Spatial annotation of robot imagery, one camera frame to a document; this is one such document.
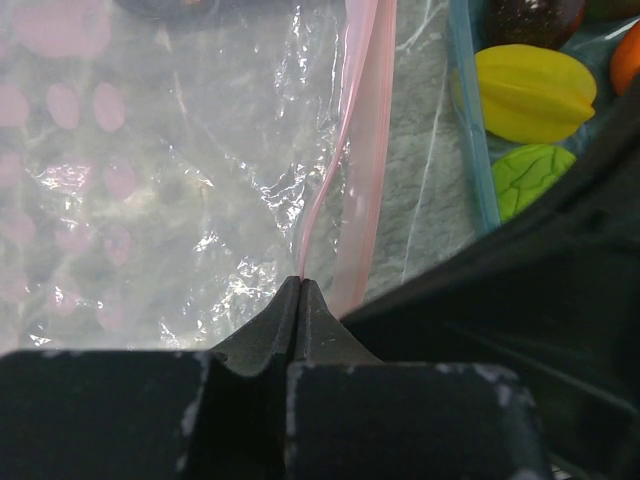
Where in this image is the black serving tray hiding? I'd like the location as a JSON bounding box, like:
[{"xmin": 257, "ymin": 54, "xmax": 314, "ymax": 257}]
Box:
[{"xmin": 116, "ymin": 0, "xmax": 284, "ymax": 22}]

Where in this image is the clear zip top bag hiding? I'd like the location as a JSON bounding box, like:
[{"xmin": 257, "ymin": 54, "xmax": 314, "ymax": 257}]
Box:
[{"xmin": 1, "ymin": 1, "xmax": 397, "ymax": 352}]

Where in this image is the green lime fruit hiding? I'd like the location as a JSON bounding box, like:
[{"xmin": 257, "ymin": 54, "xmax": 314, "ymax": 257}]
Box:
[{"xmin": 492, "ymin": 144, "xmax": 576, "ymax": 223}]

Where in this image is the yellow starfruit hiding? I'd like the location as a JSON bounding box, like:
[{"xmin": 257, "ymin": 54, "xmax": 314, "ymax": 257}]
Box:
[{"xmin": 450, "ymin": 44, "xmax": 598, "ymax": 144}]

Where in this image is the green avocado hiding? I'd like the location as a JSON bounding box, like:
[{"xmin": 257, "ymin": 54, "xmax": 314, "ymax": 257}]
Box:
[{"xmin": 585, "ymin": 0, "xmax": 640, "ymax": 23}]

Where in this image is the dark purple passion fruit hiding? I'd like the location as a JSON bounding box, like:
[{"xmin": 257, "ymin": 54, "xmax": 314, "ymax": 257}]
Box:
[{"xmin": 483, "ymin": 0, "xmax": 586, "ymax": 50}]

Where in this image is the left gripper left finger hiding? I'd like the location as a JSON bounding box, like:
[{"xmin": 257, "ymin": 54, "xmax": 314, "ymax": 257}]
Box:
[{"xmin": 210, "ymin": 276, "xmax": 301, "ymax": 378}]

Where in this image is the blue transparent plastic tray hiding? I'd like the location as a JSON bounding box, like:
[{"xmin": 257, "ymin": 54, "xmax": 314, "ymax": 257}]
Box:
[{"xmin": 447, "ymin": 1, "xmax": 639, "ymax": 236}]

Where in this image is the orange fruit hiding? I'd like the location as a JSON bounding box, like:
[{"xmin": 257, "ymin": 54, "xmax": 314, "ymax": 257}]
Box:
[{"xmin": 609, "ymin": 30, "xmax": 639, "ymax": 96}]

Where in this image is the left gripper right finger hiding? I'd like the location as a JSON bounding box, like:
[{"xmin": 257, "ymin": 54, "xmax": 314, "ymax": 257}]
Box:
[{"xmin": 293, "ymin": 280, "xmax": 382, "ymax": 365}]

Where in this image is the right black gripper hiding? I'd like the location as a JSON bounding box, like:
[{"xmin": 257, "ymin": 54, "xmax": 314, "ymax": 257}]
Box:
[{"xmin": 344, "ymin": 85, "xmax": 639, "ymax": 479}]

